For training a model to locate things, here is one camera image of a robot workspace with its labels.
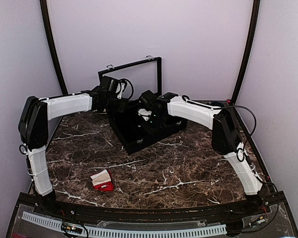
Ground black left frame post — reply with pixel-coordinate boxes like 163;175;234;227
39;0;68;95

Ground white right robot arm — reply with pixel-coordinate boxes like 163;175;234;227
136;90;264;215

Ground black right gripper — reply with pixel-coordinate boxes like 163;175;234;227
141;113;166;136

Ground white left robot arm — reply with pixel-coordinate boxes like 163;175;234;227
18;76;132;196

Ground white slotted cable duct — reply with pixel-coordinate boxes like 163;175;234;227
21;212;227;238

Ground black frame post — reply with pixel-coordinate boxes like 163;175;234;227
39;0;68;95
231;0;261;104

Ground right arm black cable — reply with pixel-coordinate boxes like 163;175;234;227
228;105;258;162

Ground black compartment display box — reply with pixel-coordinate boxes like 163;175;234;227
98;56;187;154

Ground black right frame post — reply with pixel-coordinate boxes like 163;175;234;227
231;0;261;104

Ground blue enamel mug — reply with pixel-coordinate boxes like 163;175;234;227
211;101;225;110

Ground red and white sock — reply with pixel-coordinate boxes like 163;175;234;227
90;169;114;191

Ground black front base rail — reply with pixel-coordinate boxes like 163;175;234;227
34;198;271;221

